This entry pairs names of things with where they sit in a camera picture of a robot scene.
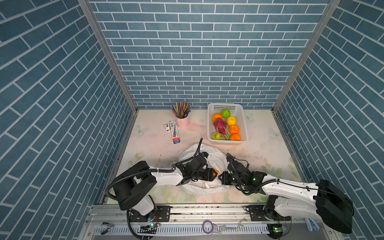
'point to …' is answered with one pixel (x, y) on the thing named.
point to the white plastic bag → (216, 160)
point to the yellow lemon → (231, 120)
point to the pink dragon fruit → (221, 126)
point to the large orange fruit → (235, 137)
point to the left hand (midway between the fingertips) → (215, 176)
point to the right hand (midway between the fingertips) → (216, 177)
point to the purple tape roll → (212, 228)
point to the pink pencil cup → (182, 123)
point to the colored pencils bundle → (181, 109)
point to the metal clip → (105, 227)
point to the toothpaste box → (175, 133)
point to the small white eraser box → (167, 127)
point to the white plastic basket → (237, 111)
